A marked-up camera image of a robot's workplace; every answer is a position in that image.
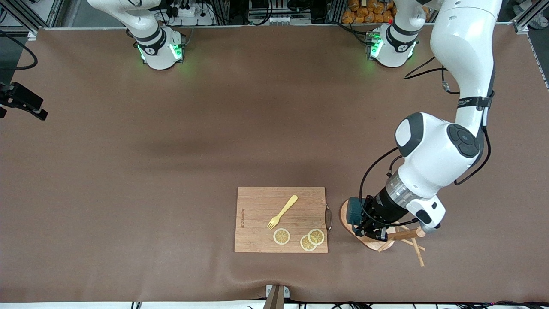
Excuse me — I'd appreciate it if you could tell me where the dark green mug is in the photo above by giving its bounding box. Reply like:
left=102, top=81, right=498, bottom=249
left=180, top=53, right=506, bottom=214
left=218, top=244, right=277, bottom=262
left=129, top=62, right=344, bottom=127
left=346, top=197, right=366, bottom=227

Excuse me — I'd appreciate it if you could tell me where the wooden mug rack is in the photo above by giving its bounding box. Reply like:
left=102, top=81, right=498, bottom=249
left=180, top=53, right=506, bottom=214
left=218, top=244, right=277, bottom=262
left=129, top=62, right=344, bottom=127
left=339, top=200, right=428, bottom=267

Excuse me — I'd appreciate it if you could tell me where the yellow plastic fork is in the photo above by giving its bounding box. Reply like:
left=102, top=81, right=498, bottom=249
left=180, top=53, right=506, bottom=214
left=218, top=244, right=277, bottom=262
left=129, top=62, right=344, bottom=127
left=267, top=195, right=299, bottom=231

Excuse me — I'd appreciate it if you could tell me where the bamboo cutting board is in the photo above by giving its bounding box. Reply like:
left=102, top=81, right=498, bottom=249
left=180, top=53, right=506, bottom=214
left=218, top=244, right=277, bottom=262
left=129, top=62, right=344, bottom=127
left=234, top=186, right=329, bottom=254

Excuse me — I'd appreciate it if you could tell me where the brown table mat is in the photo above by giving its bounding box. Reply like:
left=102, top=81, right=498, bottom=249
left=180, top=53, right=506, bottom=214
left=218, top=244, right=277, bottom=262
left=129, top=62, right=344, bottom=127
left=0, top=25, right=549, bottom=303

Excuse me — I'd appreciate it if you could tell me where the orange packaged goods pile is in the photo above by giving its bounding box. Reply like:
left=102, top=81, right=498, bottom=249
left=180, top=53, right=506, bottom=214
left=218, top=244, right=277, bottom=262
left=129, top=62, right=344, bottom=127
left=342, top=0, right=397, bottom=24

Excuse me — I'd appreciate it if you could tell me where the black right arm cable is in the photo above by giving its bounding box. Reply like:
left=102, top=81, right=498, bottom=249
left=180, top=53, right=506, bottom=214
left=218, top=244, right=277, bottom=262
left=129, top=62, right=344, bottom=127
left=0, top=28, right=39, bottom=72

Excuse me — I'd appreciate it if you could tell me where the aluminium frame post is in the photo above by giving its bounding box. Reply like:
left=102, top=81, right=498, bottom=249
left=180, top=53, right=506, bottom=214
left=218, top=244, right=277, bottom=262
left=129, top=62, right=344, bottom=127
left=0, top=0, right=66, bottom=40
left=513, top=0, right=549, bottom=91

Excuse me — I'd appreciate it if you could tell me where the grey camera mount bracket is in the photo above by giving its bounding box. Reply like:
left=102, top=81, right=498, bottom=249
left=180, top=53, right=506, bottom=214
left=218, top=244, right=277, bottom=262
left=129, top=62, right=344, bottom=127
left=262, top=284, right=290, bottom=309

